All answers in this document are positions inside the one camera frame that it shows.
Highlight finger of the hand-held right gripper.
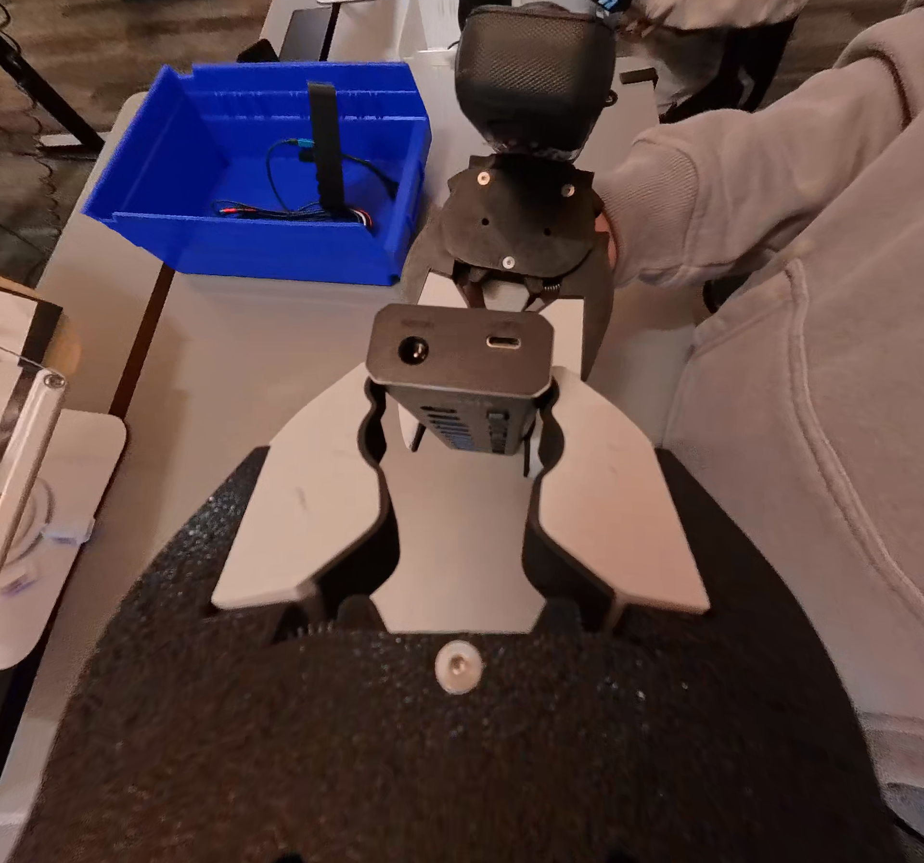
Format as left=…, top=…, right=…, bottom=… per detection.
left=538, top=296, right=585, bottom=375
left=417, top=271, right=472, bottom=310

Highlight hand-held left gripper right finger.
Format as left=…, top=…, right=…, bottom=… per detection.
left=527, top=367, right=711, bottom=633

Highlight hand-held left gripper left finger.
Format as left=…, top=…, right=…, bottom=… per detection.
left=211, top=363, right=401, bottom=622

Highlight black usb hub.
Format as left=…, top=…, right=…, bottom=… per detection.
left=366, top=304, right=555, bottom=458

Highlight person's right forearm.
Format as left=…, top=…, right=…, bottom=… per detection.
left=592, top=8, right=924, bottom=292

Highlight person's right hand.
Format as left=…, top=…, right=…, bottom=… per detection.
left=596, top=214, right=623, bottom=281

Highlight black rectangular device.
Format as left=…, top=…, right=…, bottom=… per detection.
left=308, top=82, right=348, bottom=219

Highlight person's grey hoodie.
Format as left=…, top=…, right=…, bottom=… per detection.
left=663, top=156, right=924, bottom=723

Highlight white paper box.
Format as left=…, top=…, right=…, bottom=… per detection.
left=400, top=0, right=470, bottom=70

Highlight dark grey tablet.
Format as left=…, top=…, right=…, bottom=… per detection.
left=278, top=8, right=341, bottom=63

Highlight blue plastic bin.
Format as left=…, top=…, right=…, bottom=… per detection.
left=81, top=62, right=433, bottom=288

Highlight thin black cable green plug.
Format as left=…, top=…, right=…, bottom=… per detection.
left=266, top=138, right=400, bottom=218

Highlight red black wires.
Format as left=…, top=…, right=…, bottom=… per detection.
left=211, top=199, right=377, bottom=231

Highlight black metal frame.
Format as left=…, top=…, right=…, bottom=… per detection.
left=0, top=4, right=106, bottom=154

